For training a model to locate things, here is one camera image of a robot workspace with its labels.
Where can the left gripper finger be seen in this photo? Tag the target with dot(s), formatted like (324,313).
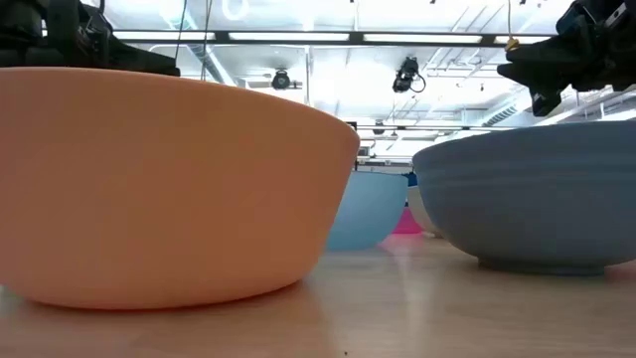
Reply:
(144,62)

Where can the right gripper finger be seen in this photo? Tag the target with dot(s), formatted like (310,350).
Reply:
(544,102)
(541,62)

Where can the blue bowl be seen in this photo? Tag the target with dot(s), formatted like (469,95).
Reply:
(536,199)

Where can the orange bowl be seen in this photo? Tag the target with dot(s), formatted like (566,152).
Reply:
(149,189)

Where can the white bowl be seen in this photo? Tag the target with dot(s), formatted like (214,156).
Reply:
(420,209)

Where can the teal green bowl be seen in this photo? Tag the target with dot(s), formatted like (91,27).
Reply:
(367,209)

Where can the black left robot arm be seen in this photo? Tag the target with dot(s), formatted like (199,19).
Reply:
(25,30)

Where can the magenta bowl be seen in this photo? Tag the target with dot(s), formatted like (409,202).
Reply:
(406,226)

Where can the black overhead camera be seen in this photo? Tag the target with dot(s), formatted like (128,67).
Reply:
(280,79)
(406,74)

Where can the black aluminium frame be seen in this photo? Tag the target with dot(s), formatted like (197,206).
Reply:
(355,37)

